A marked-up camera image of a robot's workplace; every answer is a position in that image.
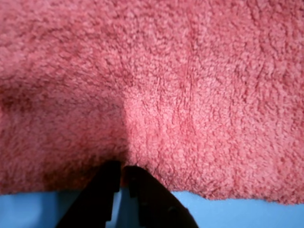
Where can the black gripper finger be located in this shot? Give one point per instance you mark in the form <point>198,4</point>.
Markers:
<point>95,204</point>
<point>156,206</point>

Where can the orange terry towel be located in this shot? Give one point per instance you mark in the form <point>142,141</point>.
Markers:
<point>166,83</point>

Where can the grey table mat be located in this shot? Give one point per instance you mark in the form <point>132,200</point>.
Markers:
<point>237,216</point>

